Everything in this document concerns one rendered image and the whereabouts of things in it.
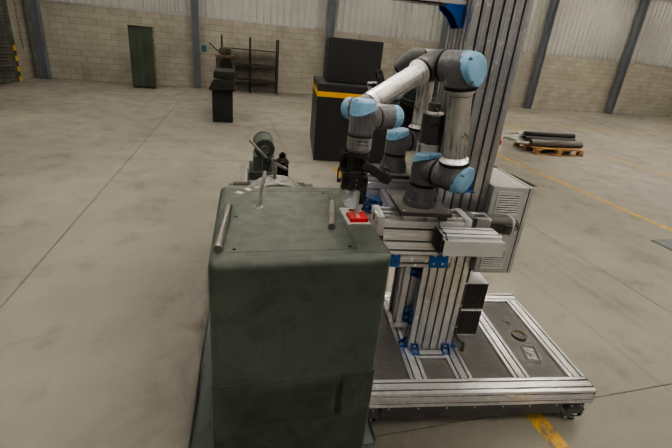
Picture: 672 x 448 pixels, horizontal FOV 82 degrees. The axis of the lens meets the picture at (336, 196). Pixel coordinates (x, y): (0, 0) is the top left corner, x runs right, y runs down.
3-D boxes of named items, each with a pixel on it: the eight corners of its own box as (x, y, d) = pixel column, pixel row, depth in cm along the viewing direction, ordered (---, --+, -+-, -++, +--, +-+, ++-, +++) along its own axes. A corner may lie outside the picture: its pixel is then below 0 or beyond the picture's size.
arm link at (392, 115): (382, 100, 127) (358, 100, 120) (408, 106, 119) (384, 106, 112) (379, 124, 130) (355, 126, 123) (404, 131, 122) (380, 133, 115)
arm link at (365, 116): (385, 100, 112) (363, 101, 107) (380, 138, 116) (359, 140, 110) (366, 96, 117) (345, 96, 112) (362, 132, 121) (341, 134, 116)
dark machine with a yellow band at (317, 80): (383, 164, 662) (400, 42, 593) (312, 160, 647) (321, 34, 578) (366, 140, 830) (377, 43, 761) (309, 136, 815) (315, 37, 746)
